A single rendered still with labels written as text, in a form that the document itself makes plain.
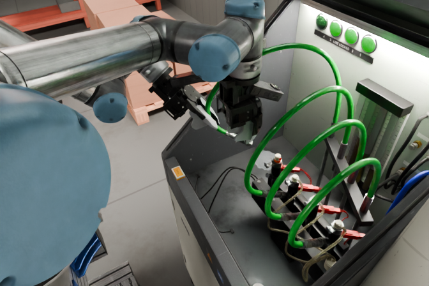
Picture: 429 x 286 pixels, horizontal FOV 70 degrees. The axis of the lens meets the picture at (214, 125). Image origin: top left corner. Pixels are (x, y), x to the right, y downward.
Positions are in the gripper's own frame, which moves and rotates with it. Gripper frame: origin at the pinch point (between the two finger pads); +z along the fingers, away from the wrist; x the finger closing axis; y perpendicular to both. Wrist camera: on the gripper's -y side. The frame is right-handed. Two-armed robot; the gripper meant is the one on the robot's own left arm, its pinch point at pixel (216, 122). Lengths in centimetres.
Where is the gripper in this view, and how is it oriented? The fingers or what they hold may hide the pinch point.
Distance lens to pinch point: 87.7
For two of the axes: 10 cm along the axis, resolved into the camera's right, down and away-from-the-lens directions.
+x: -1.7, 4.5, -8.8
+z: 6.9, 6.9, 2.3
